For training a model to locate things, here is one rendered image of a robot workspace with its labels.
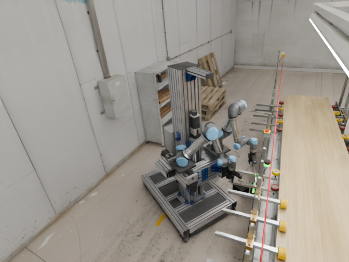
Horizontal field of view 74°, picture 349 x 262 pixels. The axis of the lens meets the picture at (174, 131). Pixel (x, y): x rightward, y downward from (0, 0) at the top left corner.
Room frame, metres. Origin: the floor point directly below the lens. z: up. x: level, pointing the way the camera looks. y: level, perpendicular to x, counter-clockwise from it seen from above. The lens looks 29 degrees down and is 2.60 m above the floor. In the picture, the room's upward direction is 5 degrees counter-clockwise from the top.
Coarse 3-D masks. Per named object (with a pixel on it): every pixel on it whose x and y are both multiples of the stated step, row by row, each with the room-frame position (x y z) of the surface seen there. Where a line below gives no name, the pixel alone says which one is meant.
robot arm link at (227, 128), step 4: (240, 100) 2.23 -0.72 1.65; (240, 104) 2.17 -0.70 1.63; (244, 104) 2.19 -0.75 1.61; (240, 108) 2.15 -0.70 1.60; (244, 108) 2.19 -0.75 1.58; (240, 112) 2.19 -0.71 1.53; (228, 120) 2.29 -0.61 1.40; (228, 124) 2.28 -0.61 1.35; (224, 128) 2.31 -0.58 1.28; (228, 128) 2.29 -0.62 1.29; (224, 132) 2.30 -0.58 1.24; (228, 132) 2.29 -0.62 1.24
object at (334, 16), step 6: (318, 6) 2.34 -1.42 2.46; (324, 6) 2.23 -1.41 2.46; (330, 6) 2.78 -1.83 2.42; (336, 6) 2.76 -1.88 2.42; (342, 6) 2.73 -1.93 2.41; (318, 12) 2.24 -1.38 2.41; (324, 12) 1.90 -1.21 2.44; (330, 12) 1.62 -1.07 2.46; (336, 12) 1.56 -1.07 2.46; (342, 12) 1.52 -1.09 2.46; (330, 18) 1.57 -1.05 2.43; (336, 18) 1.39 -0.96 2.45; (342, 18) 1.24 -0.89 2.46; (348, 18) 1.21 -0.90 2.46; (336, 24) 1.35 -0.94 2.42; (342, 24) 1.20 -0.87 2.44; (348, 24) 1.08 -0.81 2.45; (342, 30) 1.17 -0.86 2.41; (348, 30) 1.06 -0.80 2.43; (348, 120) 2.57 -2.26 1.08; (348, 126) 2.56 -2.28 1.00; (348, 132) 2.55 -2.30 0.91
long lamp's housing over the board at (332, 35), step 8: (312, 16) 2.56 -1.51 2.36; (320, 16) 2.27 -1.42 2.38; (320, 24) 1.85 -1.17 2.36; (328, 24) 1.68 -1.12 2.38; (320, 32) 1.69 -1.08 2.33; (328, 32) 1.46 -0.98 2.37; (336, 32) 1.34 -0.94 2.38; (328, 40) 1.33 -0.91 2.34; (336, 40) 1.19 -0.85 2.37; (344, 40) 1.10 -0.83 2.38; (336, 48) 1.10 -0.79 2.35; (344, 48) 1.00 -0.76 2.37; (344, 56) 0.93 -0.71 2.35; (344, 64) 0.88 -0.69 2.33
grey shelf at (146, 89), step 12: (144, 72) 4.15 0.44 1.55; (156, 72) 4.10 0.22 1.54; (144, 84) 4.16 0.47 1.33; (156, 84) 4.06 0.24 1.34; (168, 84) 4.94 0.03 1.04; (144, 96) 4.18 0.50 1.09; (156, 96) 4.04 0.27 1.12; (144, 108) 4.21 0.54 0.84; (156, 108) 4.05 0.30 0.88; (144, 120) 4.23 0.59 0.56; (156, 120) 4.07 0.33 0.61; (168, 120) 4.99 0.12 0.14; (144, 132) 4.26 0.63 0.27; (156, 132) 4.10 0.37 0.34
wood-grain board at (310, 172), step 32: (288, 96) 3.97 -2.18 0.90; (288, 128) 2.81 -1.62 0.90; (320, 128) 2.73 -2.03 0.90; (288, 160) 2.11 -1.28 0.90; (320, 160) 2.05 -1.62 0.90; (288, 192) 1.62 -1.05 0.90; (320, 192) 1.58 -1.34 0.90; (288, 224) 1.27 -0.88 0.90; (320, 224) 1.24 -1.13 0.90; (288, 256) 1.00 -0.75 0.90; (320, 256) 0.98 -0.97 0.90
